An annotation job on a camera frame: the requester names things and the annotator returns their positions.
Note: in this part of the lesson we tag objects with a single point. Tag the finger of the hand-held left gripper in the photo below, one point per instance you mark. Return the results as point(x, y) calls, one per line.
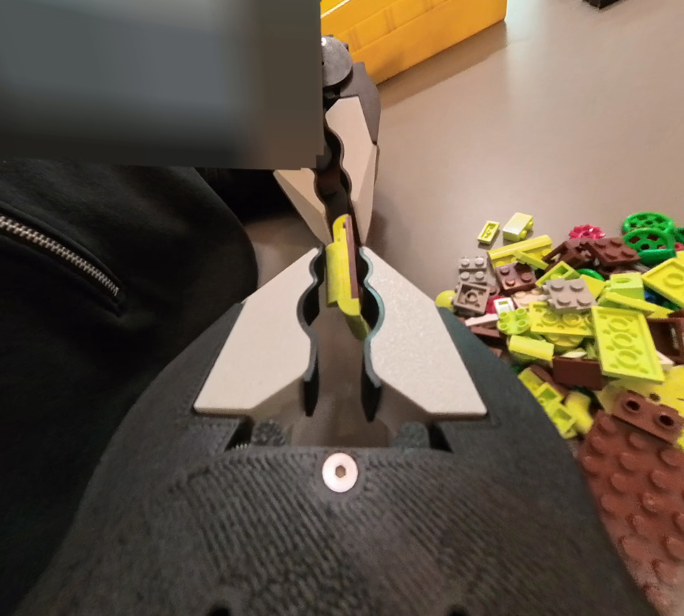
point(302, 188)
point(358, 145)

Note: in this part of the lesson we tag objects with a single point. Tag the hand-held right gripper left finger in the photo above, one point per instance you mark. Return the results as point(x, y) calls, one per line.
point(256, 359)

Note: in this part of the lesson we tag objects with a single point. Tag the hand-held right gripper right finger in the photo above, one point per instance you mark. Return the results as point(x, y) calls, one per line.
point(422, 359)

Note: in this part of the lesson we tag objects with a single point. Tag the lime and brown brick assembly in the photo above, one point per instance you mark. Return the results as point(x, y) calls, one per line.
point(337, 274)

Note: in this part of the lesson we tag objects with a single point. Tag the pile of toy bricks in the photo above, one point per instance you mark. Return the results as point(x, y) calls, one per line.
point(588, 333)

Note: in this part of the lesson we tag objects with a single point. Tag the person's left forearm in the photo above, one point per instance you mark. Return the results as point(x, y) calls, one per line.
point(240, 194)

